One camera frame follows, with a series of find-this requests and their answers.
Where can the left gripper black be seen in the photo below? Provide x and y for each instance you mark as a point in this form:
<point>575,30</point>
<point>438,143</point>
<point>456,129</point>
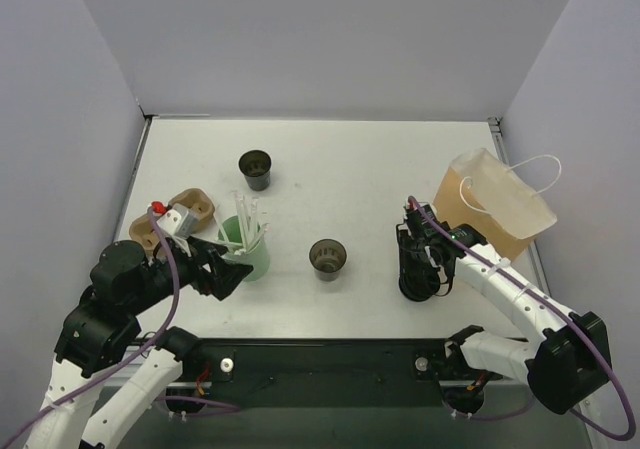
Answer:
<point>206,269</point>

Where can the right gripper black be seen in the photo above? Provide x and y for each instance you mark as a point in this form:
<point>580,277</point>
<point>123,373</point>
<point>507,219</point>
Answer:
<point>415,251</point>

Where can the black cup lid stack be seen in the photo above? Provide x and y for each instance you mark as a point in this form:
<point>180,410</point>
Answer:
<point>419,286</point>

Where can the black takeout coffee cup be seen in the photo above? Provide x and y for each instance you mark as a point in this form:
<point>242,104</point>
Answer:
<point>255,165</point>

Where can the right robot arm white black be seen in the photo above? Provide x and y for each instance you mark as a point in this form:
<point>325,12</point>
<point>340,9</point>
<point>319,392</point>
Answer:
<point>563,358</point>

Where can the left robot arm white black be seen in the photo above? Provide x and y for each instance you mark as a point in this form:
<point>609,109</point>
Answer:
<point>118,350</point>

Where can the brown paper takeout bag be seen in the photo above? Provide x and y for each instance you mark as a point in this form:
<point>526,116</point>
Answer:
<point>487,194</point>

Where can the green straw holder cup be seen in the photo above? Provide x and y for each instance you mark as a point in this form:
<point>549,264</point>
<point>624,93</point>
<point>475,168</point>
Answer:
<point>258,257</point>

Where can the white wrapped straw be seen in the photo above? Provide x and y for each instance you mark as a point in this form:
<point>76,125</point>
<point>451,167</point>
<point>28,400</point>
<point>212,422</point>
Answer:
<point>252,231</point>

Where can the brown cardboard cup carrier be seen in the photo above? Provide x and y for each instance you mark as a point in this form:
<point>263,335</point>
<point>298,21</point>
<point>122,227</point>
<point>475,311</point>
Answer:
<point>141,230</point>

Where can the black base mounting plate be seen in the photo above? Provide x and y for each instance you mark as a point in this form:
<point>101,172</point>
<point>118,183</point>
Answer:
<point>318,373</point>

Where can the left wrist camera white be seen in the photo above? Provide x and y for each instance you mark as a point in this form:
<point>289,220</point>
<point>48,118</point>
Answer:
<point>176,222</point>

